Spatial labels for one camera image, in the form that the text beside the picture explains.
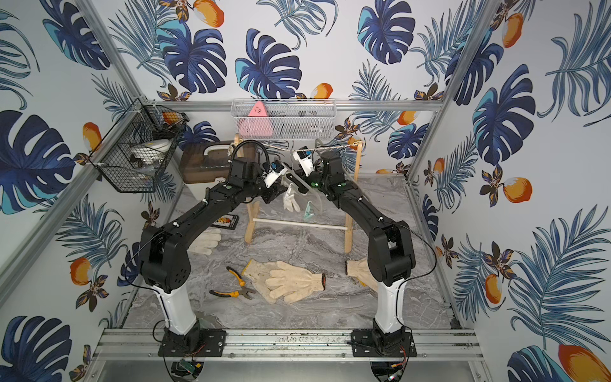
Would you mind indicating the black wire basket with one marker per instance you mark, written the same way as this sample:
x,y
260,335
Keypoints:
x,y
140,123

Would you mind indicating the white glove left side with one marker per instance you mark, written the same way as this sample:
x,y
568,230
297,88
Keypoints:
x,y
205,243

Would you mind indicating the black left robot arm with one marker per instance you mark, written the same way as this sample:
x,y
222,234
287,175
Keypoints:
x,y
163,259

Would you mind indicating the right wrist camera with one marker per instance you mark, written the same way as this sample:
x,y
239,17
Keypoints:
x,y
304,156

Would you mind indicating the clear mesh wall tray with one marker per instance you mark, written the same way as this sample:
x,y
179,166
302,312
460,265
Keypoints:
x,y
293,119

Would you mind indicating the brown lidded storage box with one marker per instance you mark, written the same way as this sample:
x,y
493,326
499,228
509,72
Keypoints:
x,y
205,164

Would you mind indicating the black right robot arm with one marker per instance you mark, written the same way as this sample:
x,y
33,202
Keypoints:
x,y
390,255

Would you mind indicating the grey multi-clip hanger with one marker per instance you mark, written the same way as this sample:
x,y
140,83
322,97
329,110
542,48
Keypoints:
x,y
302,198

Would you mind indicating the beige glove red cuff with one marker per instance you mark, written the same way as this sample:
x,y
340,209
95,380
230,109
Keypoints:
x,y
294,283

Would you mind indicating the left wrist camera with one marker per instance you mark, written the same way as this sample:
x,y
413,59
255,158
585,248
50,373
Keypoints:
x,y
276,170

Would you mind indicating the beige glove right side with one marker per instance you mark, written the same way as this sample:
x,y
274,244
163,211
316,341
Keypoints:
x,y
359,269

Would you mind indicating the small black tablet device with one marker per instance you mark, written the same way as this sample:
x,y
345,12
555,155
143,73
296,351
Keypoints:
x,y
228,222

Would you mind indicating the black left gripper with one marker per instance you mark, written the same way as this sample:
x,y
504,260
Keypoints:
x,y
278,189

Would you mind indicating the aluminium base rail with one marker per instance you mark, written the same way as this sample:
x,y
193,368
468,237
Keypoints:
x,y
331,345

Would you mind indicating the white object in basket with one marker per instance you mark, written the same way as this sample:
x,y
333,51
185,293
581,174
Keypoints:
x,y
151,152

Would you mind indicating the white glove yellow cuff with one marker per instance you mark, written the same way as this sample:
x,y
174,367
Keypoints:
x,y
289,202

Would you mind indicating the beige glove yellow cuff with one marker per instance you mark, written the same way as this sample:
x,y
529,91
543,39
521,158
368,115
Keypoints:
x,y
257,273

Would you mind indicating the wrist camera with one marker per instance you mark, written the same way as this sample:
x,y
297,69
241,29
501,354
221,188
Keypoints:
x,y
276,170
304,156

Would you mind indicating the pink triangular card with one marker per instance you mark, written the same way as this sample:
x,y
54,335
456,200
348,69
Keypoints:
x,y
257,123

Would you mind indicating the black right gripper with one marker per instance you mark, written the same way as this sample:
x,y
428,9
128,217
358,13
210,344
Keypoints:
x,y
301,174

